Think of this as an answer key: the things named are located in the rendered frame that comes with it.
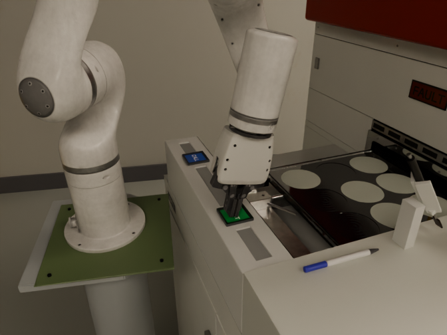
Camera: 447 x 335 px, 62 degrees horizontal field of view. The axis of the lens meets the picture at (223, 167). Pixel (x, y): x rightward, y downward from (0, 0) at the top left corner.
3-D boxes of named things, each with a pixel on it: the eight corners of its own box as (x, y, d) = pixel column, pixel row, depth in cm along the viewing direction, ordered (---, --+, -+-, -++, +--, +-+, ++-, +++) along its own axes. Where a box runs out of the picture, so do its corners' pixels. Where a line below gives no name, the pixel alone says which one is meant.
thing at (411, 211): (414, 230, 67) (434, 165, 61) (432, 243, 64) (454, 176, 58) (388, 238, 66) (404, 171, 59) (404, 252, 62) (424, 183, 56)
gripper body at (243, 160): (267, 117, 70) (254, 171, 74) (217, 113, 66) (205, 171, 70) (287, 133, 64) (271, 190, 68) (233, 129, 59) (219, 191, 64)
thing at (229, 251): (198, 177, 114) (196, 135, 107) (288, 318, 68) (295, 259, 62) (167, 183, 111) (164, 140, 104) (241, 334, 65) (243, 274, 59)
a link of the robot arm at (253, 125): (267, 106, 69) (263, 121, 70) (223, 102, 66) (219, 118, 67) (289, 121, 62) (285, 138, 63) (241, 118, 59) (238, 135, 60)
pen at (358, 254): (376, 244, 62) (302, 265, 58) (380, 248, 62) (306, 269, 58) (375, 249, 63) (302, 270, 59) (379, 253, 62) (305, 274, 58)
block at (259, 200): (265, 200, 92) (265, 189, 91) (271, 207, 89) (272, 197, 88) (235, 207, 89) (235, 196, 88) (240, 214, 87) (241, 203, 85)
